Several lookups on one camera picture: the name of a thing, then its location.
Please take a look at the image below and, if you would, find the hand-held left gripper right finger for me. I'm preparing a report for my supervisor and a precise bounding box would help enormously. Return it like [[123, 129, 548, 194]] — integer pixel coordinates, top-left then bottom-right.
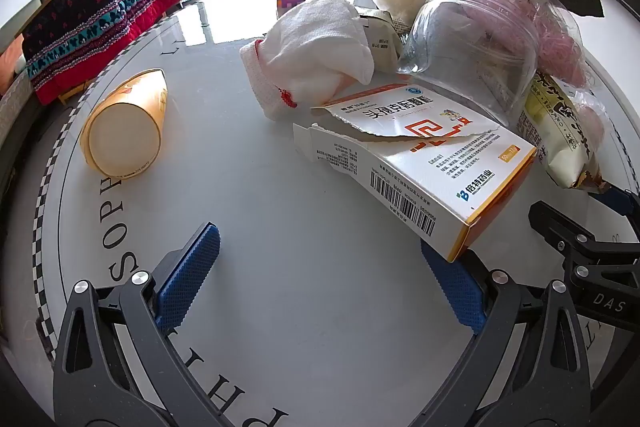
[[395, 239, 593, 427]]

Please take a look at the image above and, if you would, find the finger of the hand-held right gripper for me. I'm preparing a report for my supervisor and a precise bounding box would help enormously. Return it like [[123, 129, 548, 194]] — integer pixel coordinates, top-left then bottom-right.
[[597, 186, 640, 220], [529, 201, 640, 267]]

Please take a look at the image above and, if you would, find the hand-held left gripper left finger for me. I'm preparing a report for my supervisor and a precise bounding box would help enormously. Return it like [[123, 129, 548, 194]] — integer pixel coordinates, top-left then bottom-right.
[[52, 222, 236, 427]]

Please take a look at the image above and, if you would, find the white and orange medicine box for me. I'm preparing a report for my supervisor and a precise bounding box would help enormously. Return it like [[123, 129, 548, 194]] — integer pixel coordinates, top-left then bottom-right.
[[292, 83, 538, 264]]

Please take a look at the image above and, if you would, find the yellow and white snack packet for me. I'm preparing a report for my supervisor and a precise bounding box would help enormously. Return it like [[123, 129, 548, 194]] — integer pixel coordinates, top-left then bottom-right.
[[516, 71, 608, 194]]

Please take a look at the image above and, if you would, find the orange paper cup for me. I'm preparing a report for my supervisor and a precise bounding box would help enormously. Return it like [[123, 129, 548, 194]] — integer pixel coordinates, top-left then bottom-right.
[[79, 68, 169, 178]]

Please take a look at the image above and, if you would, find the clear plastic jar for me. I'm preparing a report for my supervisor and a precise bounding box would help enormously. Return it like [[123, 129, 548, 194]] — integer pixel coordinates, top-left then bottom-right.
[[396, 0, 542, 128]]

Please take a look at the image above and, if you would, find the white cloth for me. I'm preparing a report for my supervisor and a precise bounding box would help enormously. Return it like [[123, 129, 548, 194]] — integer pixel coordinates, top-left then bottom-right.
[[239, 0, 376, 121]]

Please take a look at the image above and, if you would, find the small beige sachet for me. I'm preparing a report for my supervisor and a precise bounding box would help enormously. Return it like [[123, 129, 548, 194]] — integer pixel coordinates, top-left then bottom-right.
[[356, 6, 407, 74]]

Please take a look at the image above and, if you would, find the patterned dark and red blanket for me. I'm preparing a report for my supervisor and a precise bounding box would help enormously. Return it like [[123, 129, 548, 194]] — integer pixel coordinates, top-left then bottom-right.
[[21, 0, 187, 106]]

